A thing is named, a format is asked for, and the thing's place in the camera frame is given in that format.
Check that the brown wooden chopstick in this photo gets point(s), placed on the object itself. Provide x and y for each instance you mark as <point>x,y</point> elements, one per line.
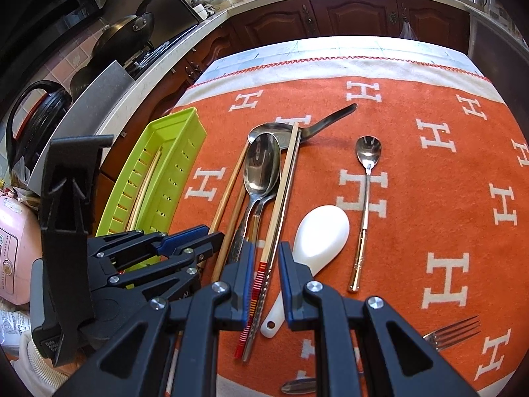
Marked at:
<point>231,223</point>
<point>138,206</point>
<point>229,186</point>

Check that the brown wooden kitchen cabinets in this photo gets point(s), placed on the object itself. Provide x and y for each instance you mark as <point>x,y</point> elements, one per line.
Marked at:
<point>330,16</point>

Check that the pink rice cooker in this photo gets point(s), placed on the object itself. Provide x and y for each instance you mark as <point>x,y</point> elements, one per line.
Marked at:
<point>12,248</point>

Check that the hanging plastic bag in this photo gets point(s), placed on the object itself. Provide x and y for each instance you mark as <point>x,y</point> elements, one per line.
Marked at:
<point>407,31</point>

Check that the black wok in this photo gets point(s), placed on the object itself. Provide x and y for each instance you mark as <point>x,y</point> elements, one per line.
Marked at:
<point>124,35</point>

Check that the metal fork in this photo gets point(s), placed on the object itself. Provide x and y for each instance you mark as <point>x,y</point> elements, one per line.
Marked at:
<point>454,331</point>

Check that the grey metal panel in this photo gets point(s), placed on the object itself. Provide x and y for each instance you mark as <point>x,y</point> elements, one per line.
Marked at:
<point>86,115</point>

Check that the white kitchen countertop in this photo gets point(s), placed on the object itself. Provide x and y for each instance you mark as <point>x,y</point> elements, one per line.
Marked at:
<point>165,62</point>

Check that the light blue table cover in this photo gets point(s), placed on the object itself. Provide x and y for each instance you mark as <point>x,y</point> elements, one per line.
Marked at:
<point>330,51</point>

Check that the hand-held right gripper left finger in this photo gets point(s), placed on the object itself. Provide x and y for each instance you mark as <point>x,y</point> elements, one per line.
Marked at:
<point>248,285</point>

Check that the green plastic utensil tray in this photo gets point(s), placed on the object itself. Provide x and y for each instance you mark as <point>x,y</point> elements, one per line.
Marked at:
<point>173,161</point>

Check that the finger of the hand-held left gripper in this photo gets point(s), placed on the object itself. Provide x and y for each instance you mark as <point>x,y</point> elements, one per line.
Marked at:
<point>182,236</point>
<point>165,273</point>

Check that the orange printed blanket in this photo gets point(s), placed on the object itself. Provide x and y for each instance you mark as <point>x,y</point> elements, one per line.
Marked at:
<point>413,182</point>

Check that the stainless steel splash panel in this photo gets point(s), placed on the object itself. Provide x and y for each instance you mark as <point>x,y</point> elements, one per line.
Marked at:
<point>165,4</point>

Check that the black range hood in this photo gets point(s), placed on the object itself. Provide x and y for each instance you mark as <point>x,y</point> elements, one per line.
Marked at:
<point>37,16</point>

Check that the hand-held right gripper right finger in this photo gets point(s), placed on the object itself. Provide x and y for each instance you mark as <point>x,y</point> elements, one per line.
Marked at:
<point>287,287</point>

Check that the white ceramic spoon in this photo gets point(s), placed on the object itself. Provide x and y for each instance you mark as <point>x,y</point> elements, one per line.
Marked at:
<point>322,231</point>

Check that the gas stove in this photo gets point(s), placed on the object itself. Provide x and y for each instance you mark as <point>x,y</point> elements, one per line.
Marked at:
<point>148,56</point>

